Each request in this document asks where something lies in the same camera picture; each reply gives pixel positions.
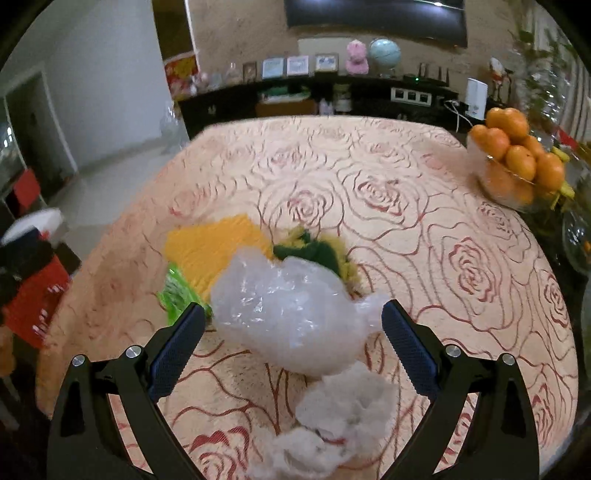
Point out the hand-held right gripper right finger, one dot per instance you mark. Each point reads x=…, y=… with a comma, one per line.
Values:
x=411, y=350

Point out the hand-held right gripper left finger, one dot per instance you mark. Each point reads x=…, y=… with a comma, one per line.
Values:
x=178, y=350

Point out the green plastic wrapper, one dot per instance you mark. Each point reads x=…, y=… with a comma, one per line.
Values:
x=178, y=286

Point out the white tissue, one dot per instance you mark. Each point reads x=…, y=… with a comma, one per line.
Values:
x=351, y=401

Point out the yellow foam fruit net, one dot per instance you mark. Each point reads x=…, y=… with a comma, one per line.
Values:
x=212, y=249

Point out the clear plastic bag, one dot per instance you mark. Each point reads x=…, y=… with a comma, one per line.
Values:
x=277, y=304

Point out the dark green yellow wrapper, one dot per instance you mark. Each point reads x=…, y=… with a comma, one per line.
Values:
x=314, y=254

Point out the red chair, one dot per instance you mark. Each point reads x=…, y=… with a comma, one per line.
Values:
x=27, y=189

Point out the glass fruit bowl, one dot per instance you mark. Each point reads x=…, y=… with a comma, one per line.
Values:
x=503, y=194

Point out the empty glass bowl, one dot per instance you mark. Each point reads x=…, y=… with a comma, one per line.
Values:
x=577, y=240

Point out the large clear water bottle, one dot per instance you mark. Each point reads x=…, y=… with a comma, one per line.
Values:
x=173, y=129

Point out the bowl of oranges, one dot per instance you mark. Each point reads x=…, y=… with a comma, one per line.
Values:
x=519, y=161

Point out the black television cabinet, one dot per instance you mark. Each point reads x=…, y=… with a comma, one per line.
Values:
x=221, y=106

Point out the white socket strip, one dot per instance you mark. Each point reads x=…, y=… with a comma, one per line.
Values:
x=411, y=95

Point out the white upright device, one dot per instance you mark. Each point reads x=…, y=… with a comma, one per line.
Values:
x=475, y=99

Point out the orange brown box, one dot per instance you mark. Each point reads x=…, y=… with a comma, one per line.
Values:
x=286, y=109

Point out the black router with antennas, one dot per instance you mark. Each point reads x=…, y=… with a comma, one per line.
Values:
x=427, y=78

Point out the green packet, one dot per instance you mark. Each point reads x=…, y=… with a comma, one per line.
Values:
x=284, y=95

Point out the glass jar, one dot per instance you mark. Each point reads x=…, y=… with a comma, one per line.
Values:
x=232, y=74

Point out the glass vase with plant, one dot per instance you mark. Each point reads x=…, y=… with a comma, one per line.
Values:
x=549, y=101

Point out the pale blue globe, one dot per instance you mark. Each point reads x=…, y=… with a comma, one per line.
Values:
x=385, y=55

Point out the pink plush toy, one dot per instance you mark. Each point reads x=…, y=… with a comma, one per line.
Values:
x=358, y=57

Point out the white board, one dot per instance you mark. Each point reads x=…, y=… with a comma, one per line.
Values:
x=323, y=45

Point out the black flat television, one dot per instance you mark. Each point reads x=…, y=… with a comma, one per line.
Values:
x=369, y=18

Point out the red festive wall poster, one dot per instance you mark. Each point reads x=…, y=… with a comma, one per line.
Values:
x=180, y=74

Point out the brown picture frame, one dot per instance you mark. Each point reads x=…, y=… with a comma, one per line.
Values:
x=250, y=71

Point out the white picture frame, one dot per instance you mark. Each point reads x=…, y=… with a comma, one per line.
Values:
x=297, y=65
x=273, y=68
x=327, y=62

